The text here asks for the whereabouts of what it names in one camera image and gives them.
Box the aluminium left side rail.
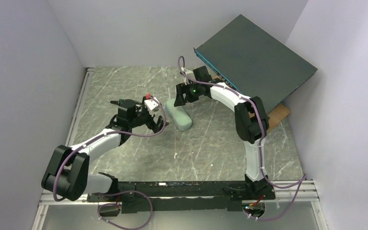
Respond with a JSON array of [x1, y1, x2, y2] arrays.
[[65, 67, 95, 146]]

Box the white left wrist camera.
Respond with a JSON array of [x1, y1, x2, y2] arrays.
[[144, 93, 160, 116]]

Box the green handled pliers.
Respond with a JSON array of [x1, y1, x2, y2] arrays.
[[110, 99, 142, 108]]

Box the mint green umbrella case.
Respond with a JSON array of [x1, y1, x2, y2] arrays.
[[165, 98, 193, 131]]

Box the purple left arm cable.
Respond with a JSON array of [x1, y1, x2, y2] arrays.
[[52, 93, 168, 230]]

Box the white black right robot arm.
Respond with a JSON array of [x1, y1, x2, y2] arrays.
[[166, 66, 269, 193]]

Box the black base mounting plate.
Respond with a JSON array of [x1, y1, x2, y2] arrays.
[[87, 181, 276, 214]]

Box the brown wooden board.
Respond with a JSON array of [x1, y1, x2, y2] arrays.
[[212, 75, 291, 131]]

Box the dark grey network switch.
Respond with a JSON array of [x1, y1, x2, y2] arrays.
[[194, 14, 318, 113]]

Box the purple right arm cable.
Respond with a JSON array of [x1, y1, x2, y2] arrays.
[[177, 56, 308, 222]]

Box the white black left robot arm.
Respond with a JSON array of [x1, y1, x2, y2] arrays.
[[41, 94, 168, 202]]

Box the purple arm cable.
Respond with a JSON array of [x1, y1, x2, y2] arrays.
[[52, 93, 168, 230], [177, 56, 308, 222]]

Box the aluminium front rail frame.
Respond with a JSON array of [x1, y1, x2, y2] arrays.
[[31, 179, 329, 230]]

